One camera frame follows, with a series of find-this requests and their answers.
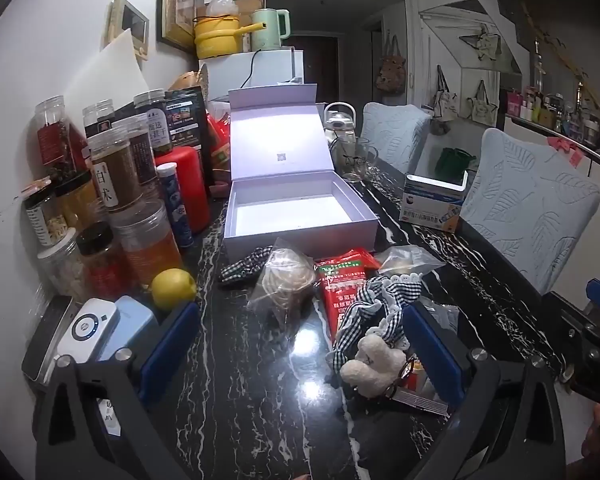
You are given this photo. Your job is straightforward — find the clear zip bag white contents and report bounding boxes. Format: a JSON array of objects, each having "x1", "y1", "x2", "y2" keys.
[{"x1": 375, "y1": 245, "x2": 446, "y2": 281}]

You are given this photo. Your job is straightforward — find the brown powder jar white label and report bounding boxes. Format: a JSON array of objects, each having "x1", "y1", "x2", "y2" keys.
[{"x1": 87, "y1": 130, "x2": 146, "y2": 211}]

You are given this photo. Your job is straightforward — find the white printed tote bag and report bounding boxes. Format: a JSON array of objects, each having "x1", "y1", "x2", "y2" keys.
[
  {"x1": 432, "y1": 65, "x2": 458, "y2": 122},
  {"x1": 460, "y1": 25, "x2": 501, "y2": 63},
  {"x1": 467, "y1": 80, "x2": 498, "y2": 126}
]

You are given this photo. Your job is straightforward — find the blue tablet tube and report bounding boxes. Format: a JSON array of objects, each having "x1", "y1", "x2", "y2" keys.
[{"x1": 156, "y1": 162, "x2": 195, "y2": 248}]

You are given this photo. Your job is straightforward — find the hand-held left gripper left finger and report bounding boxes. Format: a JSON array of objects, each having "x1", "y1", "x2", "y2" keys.
[{"x1": 32, "y1": 301, "x2": 203, "y2": 480}]

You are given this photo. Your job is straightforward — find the white fridge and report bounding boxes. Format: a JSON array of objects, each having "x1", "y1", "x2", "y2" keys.
[{"x1": 198, "y1": 49, "x2": 305, "y2": 103}]

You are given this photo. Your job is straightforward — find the yellow pot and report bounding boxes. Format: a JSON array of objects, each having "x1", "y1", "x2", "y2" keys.
[{"x1": 194, "y1": 15, "x2": 256, "y2": 60}]

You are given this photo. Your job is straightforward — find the brown powder jar dark label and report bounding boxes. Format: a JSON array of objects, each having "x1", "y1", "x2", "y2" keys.
[{"x1": 112, "y1": 115, "x2": 158, "y2": 186}]

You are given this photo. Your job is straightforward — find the jar of white pieces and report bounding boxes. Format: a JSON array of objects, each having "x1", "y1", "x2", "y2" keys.
[{"x1": 37, "y1": 230, "x2": 93, "y2": 301}]

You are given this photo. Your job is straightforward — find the white foam board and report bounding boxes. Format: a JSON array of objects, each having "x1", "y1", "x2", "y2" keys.
[{"x1": 62, "y1": 28, "x2": 151, "y2": 116}]

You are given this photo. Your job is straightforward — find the chair with leaf-pattern cover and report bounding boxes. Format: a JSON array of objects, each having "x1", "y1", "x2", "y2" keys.
[
  {"x1": 457, "y1": 128, "x2": 600, "y2": 296},
  {"x1": 361, "y1": 102, "x2": 433, "y2": 176}
]

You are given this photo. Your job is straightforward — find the lavender gift box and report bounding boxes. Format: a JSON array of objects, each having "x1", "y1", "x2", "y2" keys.
[{"x1": 222, "y1": 84, "x2": 379, "y2": 261}]

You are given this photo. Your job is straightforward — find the black power cable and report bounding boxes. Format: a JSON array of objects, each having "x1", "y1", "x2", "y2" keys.
[{"x1": 241, "y1": 51, "x2": 259, "y2": 90}]

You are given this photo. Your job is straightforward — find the green bag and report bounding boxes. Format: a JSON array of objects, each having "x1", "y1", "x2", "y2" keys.
[{"x1": 432, "y1": 147, "x2": 478, "y2": 176}]

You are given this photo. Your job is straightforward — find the white power bank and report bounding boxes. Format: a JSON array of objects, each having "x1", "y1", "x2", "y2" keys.
[{"x1": 55, "y1": 298, "x2": 121, "y2": 361}]

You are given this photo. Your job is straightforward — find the clear plastic bag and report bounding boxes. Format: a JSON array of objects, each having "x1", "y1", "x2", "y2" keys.
[{"x1": 205, "y1": 0, "x2": 240, "y2": 18}]

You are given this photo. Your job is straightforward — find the jar of nuts white label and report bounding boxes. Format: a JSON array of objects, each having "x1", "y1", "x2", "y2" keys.
[{"x1": 22, "y1": 180, "x2": 68, "y2": 248}]

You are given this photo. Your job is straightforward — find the bamboo stalk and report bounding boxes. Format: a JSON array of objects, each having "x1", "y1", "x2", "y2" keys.
[{"x1": 522, "y1": 2, "x2": 600, "y2": 126}]

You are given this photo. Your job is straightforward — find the light blue device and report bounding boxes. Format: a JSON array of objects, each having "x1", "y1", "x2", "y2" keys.
[{"x1": 97, "y1": 296, "x2": 158, "y2": 361}]

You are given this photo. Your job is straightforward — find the clear bag of beige strands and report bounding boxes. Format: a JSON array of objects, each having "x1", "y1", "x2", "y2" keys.
[{"x1": 247, "y1": 237, "x2": 316, "y2": 326}]

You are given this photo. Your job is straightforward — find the red cylinder can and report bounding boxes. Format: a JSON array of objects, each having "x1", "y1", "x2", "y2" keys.
[{"x1": 154, "y1": 146, "x2": 211, "y2": 235}]

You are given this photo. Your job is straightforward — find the dark checkered scrunchie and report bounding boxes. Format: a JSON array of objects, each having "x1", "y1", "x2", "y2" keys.
[{"x1": 217, "y1": 246, "x2": 276, "y2": 286}]

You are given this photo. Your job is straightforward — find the clear jar red label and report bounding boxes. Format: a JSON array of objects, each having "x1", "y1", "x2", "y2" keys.
[{"x1": 35, "y1": 96, "x2": 88, "y2": 176}]

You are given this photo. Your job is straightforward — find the framed picture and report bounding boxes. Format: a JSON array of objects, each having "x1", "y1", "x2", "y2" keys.
[{"x1": 156, "y1": 0, "x2": 198, "y2": 53}]

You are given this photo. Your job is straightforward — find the dark wooden door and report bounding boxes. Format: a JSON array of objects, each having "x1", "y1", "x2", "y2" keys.
[{"x1": 282, "y1": 35, "x2": 338, "y2": 103}]

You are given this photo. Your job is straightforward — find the wall intercom monitor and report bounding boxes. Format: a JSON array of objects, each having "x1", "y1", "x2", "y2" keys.
[{"x1": 105, "y1": 0, "x2": 151, "y2": 61}]

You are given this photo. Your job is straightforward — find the row of cosmetic bottles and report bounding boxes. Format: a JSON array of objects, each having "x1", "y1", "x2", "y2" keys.
[{"x1": 505, "y1": 77, "x2": 600, "y2": 150}]

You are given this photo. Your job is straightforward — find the clear jar orange contents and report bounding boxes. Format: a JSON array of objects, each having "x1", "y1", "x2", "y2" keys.
[{"x1": 111, "y1": 200, "x2": 183, "y2": 286}]

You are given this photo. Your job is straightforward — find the red and green packet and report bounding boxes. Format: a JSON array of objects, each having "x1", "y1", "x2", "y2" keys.
[{"x1": 314, "y1": 247, "x2": 381, "y2": 341}]

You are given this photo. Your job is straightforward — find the glass teapot white lid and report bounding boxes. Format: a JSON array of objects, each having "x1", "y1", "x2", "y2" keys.
[{"x1": 324, "y1": 102, "x2": 358, "y2": 148}]

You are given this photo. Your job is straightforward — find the blue and white carton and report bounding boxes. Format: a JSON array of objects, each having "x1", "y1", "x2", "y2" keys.
[{"x1": 399, "y1": 170, "x2": 468, "y2": 233}]

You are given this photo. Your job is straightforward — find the glass mug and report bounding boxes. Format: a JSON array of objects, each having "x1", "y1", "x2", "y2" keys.
[{"x1": 337, "y1": 138, "x2": 379, "y2": 182}]

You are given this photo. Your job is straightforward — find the black-lid jar yellow contents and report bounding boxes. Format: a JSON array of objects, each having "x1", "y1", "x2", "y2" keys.
[{"x1": 55, "y1": 170, "x2": 101, "y2": 233}]

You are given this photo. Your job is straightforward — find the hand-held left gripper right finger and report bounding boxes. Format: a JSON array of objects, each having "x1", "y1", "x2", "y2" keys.
[{"x1": 400, "y1": 302, "x2": 566, "y2": 480}]

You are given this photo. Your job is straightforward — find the yellow lemon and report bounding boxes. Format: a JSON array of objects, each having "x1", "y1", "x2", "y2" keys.
[{"x1": 151, "y1": 268, "x2": 198, "y2": 311}]

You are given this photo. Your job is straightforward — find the pale green electric kettle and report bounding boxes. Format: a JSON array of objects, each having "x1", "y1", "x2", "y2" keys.
[{"x1": 251, "y1": 7, "x2": 292, "y2": 52}]

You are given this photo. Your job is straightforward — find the brown paper bag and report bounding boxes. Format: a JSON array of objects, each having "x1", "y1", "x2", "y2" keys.
[{"x1": 169, "y1": 71, "x2": 201, "y2": 92}]

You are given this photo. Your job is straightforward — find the black product box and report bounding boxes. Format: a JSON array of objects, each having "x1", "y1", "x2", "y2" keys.
[{"x1": 115, "y1": 86, "x2": 212, "y2": 161}]

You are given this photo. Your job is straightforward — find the black-lid jar red contents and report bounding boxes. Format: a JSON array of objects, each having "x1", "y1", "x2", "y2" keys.
[{"x1": 76, "y1": 221, "x2": 131, "y2": 301}]

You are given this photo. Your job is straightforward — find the checkered lace-trimmed cloth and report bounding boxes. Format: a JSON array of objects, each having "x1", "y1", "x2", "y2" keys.
[{"x1": 330, "y1": 272, "x2": 423, "y2": 376}]

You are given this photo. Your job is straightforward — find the red packaging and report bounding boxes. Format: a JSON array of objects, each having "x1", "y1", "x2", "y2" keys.
[{"x1": 207, "y1": 112, "x2": 232, "y2": 186}]

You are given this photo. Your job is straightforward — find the silver flat case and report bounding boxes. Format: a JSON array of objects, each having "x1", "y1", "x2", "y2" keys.
[{"x1": 21, "y1": 295, "x2": 76, "y2": 386}]

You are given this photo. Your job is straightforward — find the person's right hand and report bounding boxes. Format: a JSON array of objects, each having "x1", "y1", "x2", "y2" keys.
[{"x1": 582, "y1": 402, "x2": 600, "y2": 463}]

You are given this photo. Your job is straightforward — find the white plush toy with glasses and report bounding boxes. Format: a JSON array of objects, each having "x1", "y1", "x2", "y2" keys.
[{"x1": 340, "y1": 332, "x2": 421, "y2": 401}]

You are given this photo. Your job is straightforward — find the pink bow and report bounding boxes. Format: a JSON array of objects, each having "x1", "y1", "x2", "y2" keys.
[{"x1": 547, "y1": 136, "x2": 583, "y2": 166}]

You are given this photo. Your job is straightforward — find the brown tote bag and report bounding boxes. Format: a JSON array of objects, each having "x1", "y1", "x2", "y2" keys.
[{"x1": 376, "y1": 35, "x2": 407, "y2": 95}]

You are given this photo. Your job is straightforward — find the dark jar white label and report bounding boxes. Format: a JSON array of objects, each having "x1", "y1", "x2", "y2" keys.
[{"x1": 132, "y1": 89, "x2": 173, "y2": 158}]

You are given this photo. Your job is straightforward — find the clear jar dark label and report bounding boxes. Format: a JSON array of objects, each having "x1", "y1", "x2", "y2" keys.
[{"x1": 82, "y1": 100, "x2": 116, "y2": 138}]

